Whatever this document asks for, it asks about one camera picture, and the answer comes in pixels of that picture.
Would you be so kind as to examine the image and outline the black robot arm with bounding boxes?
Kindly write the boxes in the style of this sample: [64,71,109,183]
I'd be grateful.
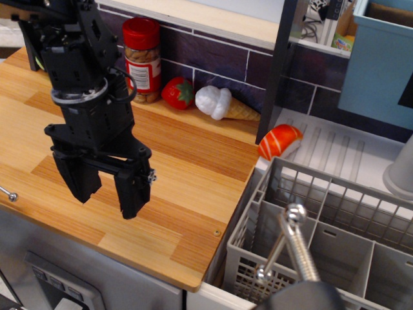
[1,1,156,219]

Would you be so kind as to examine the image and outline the chrome sink faucet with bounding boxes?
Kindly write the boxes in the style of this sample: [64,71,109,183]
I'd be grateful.
[254,203,347,310]

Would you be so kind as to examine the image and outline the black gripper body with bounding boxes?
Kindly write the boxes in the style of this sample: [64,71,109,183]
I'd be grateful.
[45,74,156,184]

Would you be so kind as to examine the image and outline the red-lidded nut jar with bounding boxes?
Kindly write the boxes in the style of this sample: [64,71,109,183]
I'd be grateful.
[122,17,161,103]

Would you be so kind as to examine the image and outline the colourful cardboard box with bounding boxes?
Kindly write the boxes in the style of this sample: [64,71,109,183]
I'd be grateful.
[331,1,357,52]

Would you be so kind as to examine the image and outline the grey plastic drying rack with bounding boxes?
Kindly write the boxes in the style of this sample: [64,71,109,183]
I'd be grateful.
[223,158,412,309]

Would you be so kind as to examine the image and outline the light blue box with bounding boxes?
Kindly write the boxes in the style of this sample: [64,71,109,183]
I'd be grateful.
[338,1,412,129]

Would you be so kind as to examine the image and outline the red toy strawberry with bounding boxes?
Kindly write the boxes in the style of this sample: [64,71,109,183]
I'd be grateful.
[161,77,195,110]

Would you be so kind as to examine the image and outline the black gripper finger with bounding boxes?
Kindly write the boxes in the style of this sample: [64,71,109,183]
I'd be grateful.
[53,152,101,203]
[114,169,150,220]

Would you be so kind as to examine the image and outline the toy ice cream cone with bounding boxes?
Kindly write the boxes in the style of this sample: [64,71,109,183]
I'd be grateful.
[195,85,261,121]

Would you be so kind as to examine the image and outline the grey toy dishwasher panel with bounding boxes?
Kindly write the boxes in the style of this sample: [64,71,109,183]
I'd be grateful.
[24,251,105,310]

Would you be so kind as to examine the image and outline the toy salmon sushi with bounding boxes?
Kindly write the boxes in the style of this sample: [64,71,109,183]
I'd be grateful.
[258,124,303,161]

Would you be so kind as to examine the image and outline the white sink basin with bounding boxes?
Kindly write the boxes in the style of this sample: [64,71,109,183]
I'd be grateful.
[186,110,403,309]

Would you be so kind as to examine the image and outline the black cables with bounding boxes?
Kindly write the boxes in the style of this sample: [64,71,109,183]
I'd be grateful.
[301,0,328,43]

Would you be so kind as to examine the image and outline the dark vertical post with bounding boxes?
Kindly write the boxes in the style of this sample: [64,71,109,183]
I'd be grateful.
[256,1,298,144]

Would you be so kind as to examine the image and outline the chrome knob rod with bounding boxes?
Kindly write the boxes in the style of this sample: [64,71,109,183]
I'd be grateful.
[0,187,19,202]

